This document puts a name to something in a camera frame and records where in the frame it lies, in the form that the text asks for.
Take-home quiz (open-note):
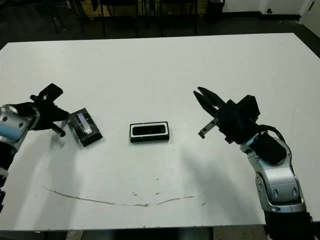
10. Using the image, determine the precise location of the black box lid silver label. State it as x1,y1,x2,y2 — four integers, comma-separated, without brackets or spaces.
67,107,104,148

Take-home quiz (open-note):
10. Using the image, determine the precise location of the black box with white insert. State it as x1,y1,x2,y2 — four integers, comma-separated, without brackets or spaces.
129,120,171,144

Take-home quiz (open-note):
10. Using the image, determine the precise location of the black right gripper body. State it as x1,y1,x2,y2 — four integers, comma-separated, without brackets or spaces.
198,98,261,146

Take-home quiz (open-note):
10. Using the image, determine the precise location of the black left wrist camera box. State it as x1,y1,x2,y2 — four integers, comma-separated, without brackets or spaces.
36,83,64,104

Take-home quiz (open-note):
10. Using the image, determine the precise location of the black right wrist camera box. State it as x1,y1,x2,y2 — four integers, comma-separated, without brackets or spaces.
236,94,261,124

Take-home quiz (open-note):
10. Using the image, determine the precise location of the black trash bin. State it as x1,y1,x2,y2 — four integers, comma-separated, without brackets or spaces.
206,0,226,24

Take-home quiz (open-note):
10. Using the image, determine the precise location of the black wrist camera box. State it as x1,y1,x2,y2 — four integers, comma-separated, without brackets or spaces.
236,94,261,124
36,83,64,104

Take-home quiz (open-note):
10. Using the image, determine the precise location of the black mesh chair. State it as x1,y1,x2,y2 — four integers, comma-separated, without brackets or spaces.
159,0,200,36
100,0,140,39

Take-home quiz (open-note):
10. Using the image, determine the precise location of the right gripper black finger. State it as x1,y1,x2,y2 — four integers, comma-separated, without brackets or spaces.
193,90,221,119
196,86,228,109

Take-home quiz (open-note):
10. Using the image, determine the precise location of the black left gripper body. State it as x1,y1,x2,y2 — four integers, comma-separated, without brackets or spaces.
30,94,66,138

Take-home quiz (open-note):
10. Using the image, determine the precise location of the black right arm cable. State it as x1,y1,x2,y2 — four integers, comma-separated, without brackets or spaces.
257,124,288,146

